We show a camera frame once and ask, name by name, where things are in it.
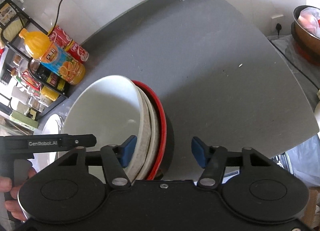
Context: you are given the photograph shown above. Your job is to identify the beige rimmed bowl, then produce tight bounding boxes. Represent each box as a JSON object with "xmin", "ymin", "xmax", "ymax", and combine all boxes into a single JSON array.
[{"xmin": 125, "ymin": 87, "xmax": 159, "ymax": 182}]

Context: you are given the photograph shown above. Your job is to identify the white sweet plate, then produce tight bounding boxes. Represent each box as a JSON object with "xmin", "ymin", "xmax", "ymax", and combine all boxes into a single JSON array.
[{"xmin": 30, "ymin": 114, "xmax": 64, "ymax": 172}]

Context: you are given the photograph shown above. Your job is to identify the white ceramic bowl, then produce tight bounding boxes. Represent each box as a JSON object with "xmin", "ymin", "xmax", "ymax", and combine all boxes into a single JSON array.
[{"xmin": 62, "ymin": 75, "xmax": 151, "ymax": 181}]

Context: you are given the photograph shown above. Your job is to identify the red black bowl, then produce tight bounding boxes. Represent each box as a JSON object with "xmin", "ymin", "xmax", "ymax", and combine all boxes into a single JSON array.
[{"xmin": 133, "ymin": 80, "xmax": 175, "ymax": 180}]

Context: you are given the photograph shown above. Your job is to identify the black metal kitchen rack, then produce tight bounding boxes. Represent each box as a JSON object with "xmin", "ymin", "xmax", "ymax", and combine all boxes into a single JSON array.
[{"xmin": 1, "ymin": 0, "xmax": 71, "ymax": 120}]

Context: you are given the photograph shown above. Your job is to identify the person left hand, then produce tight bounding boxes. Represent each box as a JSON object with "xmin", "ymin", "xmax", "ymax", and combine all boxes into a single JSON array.
[{"xmin": 1, "ymin": 176, "xmax": 27, "ymax": 221}]

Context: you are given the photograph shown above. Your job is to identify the dark soy sauce bottle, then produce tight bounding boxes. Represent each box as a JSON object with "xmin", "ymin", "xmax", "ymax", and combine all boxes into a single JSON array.
[{"xmin": 28, "ymin": 59, "xmax": 68, "ymax": 96}]

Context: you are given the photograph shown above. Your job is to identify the orange juice bottle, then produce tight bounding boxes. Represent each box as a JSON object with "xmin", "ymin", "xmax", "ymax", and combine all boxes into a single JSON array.
[{"xmin": 19, "ymin": 28, "xmax": 86, "ymax": 85}]

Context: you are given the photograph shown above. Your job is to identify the red cola can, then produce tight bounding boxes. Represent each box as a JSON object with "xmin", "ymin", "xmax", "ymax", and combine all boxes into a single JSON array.
[{"xmin": 48, "ymin": 25, "xmax": 89, "ymax": 63}]

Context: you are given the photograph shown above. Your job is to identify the brown trash bin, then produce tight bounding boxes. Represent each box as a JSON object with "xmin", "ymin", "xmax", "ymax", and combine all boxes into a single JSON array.
[{"xmin": 291, "ymin": 5, "xmax": 320, "ymax": 66}]

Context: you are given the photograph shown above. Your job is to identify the white wall socket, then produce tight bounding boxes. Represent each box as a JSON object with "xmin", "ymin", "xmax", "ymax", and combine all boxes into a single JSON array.
[{"xmin": 271, "ymin": 14, "xmax": 284, "ymax": 36}]

